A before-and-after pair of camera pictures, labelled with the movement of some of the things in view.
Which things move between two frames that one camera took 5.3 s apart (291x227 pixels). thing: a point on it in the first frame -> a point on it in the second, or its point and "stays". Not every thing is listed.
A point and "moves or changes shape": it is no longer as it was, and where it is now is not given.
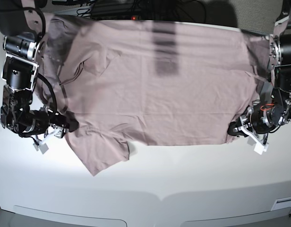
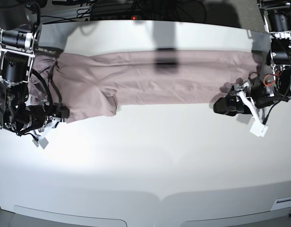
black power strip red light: (134, 16) stays
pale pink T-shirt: (115, 82) moves or changes shape
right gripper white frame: (258, 121) -> (257, 98)
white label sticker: (285, 203) stays
